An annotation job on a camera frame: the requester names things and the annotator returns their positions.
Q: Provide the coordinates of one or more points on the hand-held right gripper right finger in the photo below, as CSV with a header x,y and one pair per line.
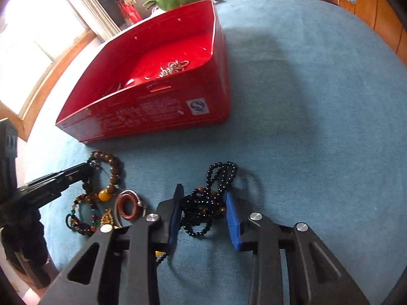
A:
x,y
232,225

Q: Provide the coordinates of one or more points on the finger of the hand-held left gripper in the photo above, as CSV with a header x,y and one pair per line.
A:
x,y
71,174

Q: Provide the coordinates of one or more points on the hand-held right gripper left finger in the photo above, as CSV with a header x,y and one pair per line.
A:
x,y
176,219

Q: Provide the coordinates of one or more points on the gold buddha pendant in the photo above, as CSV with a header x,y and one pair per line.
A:
x,y
107,219

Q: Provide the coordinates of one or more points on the red-brown bangle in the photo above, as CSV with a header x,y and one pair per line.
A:
x,y
118,208

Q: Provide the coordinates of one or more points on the red plastic box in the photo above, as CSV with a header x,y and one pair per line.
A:
x,y
143,114

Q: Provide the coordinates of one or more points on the wooden framed window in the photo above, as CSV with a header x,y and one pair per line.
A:
x,y
31,38

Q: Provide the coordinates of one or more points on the blue blanket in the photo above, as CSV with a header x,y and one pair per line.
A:
x,y
302,101

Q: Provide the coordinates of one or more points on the white curtain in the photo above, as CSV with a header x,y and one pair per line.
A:
x,y
92,6

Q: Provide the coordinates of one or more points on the red hanging garment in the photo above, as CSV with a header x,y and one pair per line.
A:
x,y
130,12

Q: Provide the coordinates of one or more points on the wooden wardrobe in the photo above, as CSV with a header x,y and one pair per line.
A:
x,y
378,9

